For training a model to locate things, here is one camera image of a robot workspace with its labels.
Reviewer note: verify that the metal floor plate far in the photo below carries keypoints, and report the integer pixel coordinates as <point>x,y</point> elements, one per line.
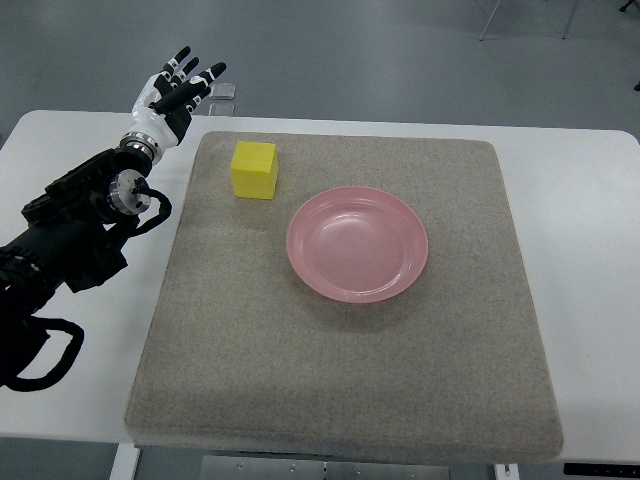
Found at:
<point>223,91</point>

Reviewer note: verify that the white table leg right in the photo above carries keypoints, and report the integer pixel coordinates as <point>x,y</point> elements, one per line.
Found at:
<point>506,472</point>

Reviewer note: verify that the metal table base plate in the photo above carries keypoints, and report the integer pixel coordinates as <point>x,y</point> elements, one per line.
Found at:
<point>227,467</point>

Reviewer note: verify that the metal floor plate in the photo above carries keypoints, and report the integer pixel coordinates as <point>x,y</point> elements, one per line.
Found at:
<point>223,91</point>
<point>225,109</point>

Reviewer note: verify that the chair legs background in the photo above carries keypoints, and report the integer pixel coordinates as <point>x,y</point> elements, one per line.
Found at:
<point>529,19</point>

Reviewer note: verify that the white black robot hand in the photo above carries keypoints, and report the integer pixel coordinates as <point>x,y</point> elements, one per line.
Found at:
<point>162,112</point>

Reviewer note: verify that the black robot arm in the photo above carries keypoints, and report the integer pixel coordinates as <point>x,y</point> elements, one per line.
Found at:
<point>76,232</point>

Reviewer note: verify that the white table leg left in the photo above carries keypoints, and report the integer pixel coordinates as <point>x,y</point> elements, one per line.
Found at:
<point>125,462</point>

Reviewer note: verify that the pink plate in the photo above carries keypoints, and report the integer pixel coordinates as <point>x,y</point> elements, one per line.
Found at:
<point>357,245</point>

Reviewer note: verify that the metal floor plate near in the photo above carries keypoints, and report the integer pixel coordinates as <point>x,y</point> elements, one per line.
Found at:
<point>225,109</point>

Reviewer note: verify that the yellow foam block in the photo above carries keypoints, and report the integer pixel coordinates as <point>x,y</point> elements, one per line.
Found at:
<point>254,170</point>

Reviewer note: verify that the white table leg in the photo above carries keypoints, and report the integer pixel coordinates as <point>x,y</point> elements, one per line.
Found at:
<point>125,462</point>
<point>506,472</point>

